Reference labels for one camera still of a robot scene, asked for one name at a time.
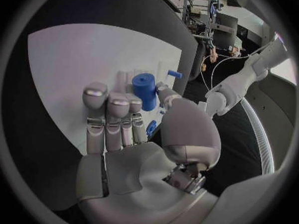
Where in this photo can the blue cylinder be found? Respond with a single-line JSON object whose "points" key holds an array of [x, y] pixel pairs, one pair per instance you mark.
{"points": [[144, 91]]}

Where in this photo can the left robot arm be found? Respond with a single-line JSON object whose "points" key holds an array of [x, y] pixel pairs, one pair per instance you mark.
{"points": [[252, 69]]}

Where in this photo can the white task board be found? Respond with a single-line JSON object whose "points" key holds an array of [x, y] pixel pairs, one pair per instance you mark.
{"points": [[81, 59]]}

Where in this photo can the blue peg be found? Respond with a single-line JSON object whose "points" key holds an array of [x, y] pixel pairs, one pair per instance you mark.
{"points": [[174, 74]]}

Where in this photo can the metal equipment rack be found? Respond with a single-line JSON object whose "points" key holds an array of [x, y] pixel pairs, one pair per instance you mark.
{"points": [[198, 13]]}

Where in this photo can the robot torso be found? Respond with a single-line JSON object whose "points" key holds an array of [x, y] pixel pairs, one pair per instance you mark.
{"points": [[278, 115]]}

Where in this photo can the blue gear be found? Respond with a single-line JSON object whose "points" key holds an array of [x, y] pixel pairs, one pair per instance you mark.
{"points": [[151, 127]]}

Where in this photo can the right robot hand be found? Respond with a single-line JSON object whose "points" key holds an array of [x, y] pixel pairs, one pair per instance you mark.
{"points": [[140, 171]]}

